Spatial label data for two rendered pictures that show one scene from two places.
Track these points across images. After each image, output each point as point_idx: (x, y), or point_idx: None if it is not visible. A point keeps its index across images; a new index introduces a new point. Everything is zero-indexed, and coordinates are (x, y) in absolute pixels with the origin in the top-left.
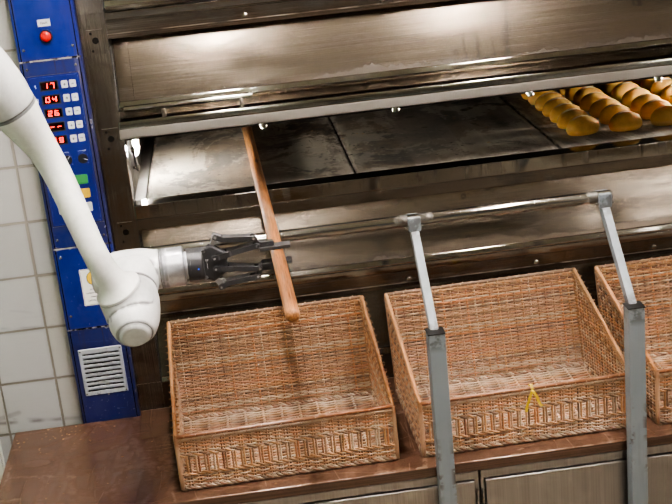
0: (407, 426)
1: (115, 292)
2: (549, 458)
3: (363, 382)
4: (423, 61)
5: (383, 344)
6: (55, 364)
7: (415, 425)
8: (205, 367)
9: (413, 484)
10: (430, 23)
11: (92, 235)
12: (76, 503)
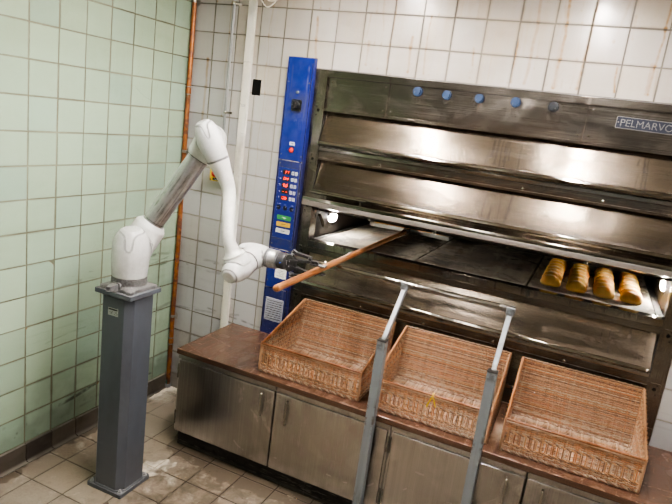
0: None
1: (228, 254)
2: (428, 437)
3: None
4: (457, 213)
5: None
6: (257, 299)
7: None
8: (313, 326)
9: (357, 417)
10: (468, 195)
11: (228, 225)
12: (217, 355)
